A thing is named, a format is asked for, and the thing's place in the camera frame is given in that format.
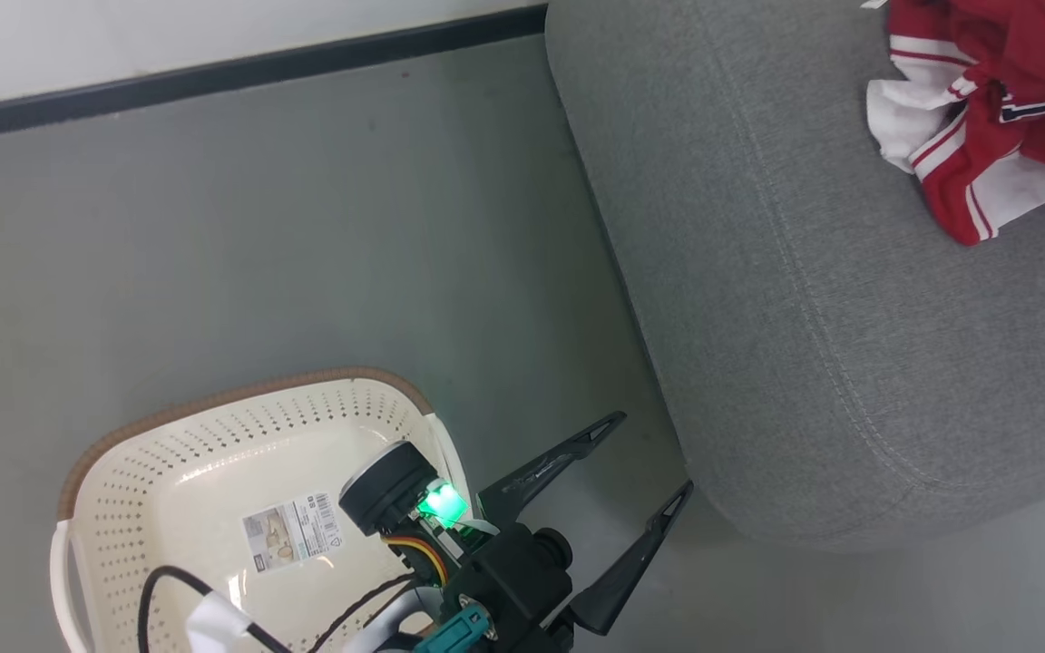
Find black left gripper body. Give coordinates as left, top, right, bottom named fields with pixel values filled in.
left=337, top=441, right=473, bottom=547

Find red and white jersey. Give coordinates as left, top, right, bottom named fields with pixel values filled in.
left=864, top=0, right=1045, bottom=249

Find black braided cable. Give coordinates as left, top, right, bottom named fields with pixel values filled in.
left=303, top=571, right=418, bottom=653

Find teal left camera connector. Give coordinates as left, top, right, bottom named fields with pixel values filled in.
left=412, top=606, right=498, bottom=653

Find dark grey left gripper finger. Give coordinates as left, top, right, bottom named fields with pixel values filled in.
left=476, top=410, right=629, bottom=527
left=566, top=480, right=696, bottom=638

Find cream perforated laundry basket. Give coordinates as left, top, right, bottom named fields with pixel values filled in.
left=48, top=365, right=481, bottom=653

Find white cable tag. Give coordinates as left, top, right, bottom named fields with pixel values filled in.
left=185, top=590, right=253, bottom=653

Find paper label sticker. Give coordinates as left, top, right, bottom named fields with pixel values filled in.
left=240, top=491, right=346, bottom=575

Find black baseboard strip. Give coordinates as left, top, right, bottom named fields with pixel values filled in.
left=0, top=3, right=550, bottom=144

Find grey fabric sofa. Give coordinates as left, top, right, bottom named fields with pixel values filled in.
left=544, top=0, right=1045, bottom=556

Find yellow red wire bundle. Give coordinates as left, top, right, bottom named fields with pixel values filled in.
left=381, top=532, right=451, bottom=587

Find thin black cable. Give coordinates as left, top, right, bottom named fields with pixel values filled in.
left=136, top=566, right=293, bottom=653

